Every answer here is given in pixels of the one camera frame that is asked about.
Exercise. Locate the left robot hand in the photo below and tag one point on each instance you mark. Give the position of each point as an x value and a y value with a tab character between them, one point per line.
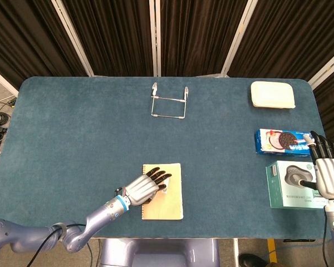
142	189

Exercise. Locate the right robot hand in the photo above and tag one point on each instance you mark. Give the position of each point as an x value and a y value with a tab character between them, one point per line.
331	178

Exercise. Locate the white eraser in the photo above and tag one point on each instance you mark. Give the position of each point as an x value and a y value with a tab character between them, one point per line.
167	182

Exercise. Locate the lavender robot base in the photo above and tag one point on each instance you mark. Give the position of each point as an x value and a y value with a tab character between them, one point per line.
156	253

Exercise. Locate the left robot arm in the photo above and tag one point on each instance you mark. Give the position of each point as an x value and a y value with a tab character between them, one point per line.
100	217

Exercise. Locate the yellow spiral notebook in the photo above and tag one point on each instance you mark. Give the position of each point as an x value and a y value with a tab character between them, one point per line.
169	205

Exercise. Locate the green white massager box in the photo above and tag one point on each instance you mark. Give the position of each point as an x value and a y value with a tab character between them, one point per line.
278	192

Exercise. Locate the black curtain panel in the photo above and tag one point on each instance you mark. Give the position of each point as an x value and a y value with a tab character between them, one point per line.
114	36
197	36
331	111
289	36
30	36

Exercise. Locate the blue cookie box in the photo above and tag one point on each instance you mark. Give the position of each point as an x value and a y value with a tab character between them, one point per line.
267	142

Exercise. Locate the yellow floor tape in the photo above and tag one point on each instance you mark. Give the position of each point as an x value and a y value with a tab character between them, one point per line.
272	250

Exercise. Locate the blue table cloth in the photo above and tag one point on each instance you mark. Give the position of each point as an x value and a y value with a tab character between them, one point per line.
72	125

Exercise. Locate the cream plastic lidded container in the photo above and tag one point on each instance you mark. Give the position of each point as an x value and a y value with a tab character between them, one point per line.
272	94

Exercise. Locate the white table leg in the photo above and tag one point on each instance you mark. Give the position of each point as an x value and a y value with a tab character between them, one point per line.
235	253

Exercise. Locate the black shoe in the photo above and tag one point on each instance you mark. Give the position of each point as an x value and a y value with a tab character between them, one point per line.
250	261

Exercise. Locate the white partition frame post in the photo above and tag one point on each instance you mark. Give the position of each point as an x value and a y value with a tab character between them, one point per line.
2	80
239	36
325	68
155	36
72	36

